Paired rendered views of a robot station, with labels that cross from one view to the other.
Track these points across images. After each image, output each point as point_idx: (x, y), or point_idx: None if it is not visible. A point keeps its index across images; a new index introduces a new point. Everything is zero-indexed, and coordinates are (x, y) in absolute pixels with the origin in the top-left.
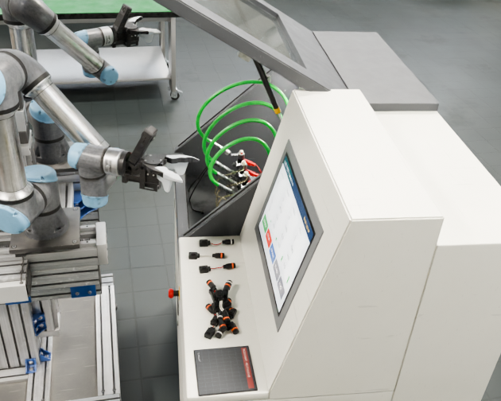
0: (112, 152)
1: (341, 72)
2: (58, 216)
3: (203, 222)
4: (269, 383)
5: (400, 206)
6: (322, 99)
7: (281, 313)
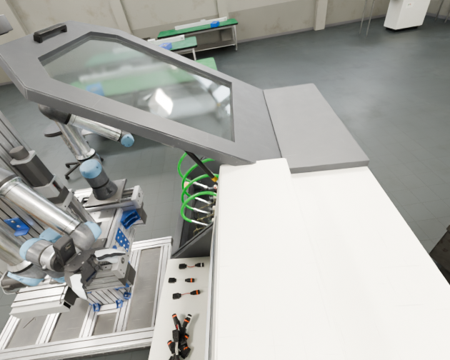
0: (46, 253)
1: (276, 130)
2: None
3: (182, 250)
4: None
5: None
6: (244, 177)
7: None
